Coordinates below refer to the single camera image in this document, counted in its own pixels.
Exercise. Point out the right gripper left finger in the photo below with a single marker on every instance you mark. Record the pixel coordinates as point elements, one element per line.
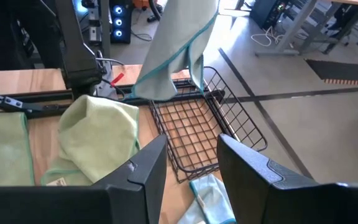
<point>73,205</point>

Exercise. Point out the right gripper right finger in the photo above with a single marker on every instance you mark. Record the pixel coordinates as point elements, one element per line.
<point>291,199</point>

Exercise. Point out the pale green microfiber towel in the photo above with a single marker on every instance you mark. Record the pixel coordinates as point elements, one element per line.
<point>98,137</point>

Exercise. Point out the light blue microfiber towel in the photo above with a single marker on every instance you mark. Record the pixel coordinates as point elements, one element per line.
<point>211,199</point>

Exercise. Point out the grey-blue towel teal edge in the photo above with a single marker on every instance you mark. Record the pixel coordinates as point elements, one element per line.
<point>179,37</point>

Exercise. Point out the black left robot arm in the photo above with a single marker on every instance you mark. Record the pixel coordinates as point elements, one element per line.
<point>73,46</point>

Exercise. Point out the black floor mat orange edge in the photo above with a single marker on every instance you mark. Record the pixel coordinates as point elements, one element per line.
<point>346,71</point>

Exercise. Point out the grey desk leg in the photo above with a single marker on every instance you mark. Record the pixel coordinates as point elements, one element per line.
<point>105,28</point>

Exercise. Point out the black computer case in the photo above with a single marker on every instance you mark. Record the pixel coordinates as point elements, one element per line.
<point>269,14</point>

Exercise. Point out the person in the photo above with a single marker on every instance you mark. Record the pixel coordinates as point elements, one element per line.
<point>5,31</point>

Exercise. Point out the computer tower blue fans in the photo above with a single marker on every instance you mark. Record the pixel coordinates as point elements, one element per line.
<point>118,21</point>

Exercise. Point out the grey desk frame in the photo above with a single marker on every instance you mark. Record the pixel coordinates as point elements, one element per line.
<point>343,25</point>
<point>294,28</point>

